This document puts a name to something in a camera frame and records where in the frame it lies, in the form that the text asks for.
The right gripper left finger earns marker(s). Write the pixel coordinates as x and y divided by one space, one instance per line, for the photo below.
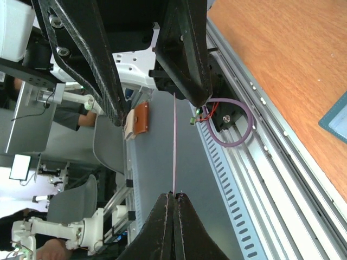
155 239

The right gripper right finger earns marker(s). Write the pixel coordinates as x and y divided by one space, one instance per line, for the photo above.
191 240

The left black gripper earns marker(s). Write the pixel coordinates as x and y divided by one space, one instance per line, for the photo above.
82 40

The blue card holder wallet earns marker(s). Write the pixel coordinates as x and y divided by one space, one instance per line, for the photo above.
334 121

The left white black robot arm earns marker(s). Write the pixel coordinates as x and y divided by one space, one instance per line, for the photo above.
134 67

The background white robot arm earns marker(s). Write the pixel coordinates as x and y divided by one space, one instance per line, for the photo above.
86 233

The brown leather pouch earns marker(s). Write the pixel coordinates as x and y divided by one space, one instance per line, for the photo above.
137 121

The grey office chair lower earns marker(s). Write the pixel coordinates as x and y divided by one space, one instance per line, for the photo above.
75 204

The grey office chair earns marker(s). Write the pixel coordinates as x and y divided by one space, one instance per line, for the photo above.
108 144
75 204

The left small circuit board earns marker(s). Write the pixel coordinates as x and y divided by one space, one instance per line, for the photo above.
199 116

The grey slotted cable duct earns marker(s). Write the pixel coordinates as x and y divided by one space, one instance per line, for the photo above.
246 235

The aluminium front rail frame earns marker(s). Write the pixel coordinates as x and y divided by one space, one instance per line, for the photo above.
296 211

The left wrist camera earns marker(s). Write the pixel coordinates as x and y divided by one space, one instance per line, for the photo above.
17 20

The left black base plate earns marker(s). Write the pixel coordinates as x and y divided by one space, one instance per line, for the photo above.
226 114

